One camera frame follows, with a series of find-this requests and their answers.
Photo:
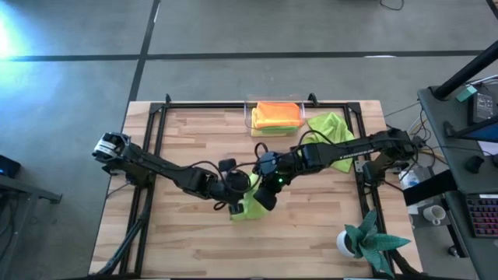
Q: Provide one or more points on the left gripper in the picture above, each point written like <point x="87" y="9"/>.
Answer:
<point x="235" y="186"/>

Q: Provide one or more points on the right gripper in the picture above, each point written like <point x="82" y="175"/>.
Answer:
<point x="278" y="180"/>

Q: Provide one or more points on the lime towel with white tag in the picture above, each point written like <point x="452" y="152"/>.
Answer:
<point x="253" y="210"/>

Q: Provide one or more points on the orange microfiber towel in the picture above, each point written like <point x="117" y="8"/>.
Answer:
<point x="278" y="113"/>

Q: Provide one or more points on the lime green microfiber towel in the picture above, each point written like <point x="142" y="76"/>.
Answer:
<point x="330" y="124"/>

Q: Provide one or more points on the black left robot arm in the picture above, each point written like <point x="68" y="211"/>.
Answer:
<point x="163" y="167"/>

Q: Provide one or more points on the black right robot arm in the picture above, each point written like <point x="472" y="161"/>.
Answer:
<point x="350" y="149"/>

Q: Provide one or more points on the clear plastic bin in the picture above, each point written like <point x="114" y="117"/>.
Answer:
<point x="249" y="101"/>

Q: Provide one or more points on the artificial plant in white pot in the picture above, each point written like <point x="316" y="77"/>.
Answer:
<point x="369" y="241"/>

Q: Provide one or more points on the white and blue container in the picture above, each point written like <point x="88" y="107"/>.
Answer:
<point x="410" y="179"/>

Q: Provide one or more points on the black flat bar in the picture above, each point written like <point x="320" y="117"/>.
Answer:
<point x="430" y="187"/>

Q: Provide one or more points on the white mug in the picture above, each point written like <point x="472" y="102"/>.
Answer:
<point x="433" y="214"/>

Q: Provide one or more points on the dark grey side desk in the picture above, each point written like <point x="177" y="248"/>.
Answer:
<point x="439" y="116"/>

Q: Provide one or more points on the black monitor stand base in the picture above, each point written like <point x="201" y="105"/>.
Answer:
<point x="449" y="129"/>

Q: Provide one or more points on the black caster wheel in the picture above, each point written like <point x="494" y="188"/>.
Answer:
<point x="453" y="250"/>

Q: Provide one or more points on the black computer mouse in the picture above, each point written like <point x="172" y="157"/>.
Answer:
<point x="474" y="164"/>

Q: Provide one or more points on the small teal box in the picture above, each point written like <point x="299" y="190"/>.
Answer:
<point x="466" y="93"/>

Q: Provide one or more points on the black metal stand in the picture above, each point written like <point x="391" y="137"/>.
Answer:
<point x="27" y="192"/>

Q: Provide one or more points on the black keyboard with blue backlight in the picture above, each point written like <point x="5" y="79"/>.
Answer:
<point x="484" y="215"/>

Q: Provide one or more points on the black round pole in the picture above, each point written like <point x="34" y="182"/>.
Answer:
<point x="467" y="72"/>

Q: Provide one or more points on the black power adapter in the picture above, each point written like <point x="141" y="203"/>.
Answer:
<point x="483" y="107"/>

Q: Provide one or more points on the black device with blue light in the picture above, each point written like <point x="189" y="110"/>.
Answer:
<point x="8" y="167"/>

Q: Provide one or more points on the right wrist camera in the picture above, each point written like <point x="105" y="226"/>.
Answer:
<point x="265" y="198"/>

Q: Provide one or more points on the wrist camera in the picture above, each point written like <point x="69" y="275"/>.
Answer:
<point x="236" y="209"/>
<point x="265" y="198"/>

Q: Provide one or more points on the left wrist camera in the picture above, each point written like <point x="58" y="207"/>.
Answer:
<point x="236" y="209"/>

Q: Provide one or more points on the black aluminium table frame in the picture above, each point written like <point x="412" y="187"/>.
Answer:
<point x="144" y="233"/>

